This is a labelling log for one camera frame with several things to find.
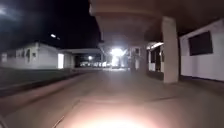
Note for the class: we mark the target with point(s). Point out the grass strip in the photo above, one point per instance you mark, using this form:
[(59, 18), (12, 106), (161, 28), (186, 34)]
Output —
[(30, 76)]

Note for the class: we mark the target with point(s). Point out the long white building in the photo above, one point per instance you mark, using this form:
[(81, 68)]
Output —
[(43, 58)]

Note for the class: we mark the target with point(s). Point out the covered walkway roof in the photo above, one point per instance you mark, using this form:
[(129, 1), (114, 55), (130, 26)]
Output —
[(133, 20)]

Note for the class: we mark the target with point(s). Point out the white building with doors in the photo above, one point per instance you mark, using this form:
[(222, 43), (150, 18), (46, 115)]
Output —
[(156, 66)]

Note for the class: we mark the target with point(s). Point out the grey concrete path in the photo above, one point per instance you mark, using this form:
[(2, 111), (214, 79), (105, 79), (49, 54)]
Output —
[(126, 96)]

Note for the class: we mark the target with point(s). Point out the white building with dark window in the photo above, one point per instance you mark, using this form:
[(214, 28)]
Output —
[(204, 68)]

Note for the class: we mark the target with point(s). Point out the square concrete column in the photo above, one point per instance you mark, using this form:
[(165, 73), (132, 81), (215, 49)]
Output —
[(170, 50)]

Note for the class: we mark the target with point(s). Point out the concrete kerb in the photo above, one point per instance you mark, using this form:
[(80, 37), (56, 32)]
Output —
[(40, 83)]

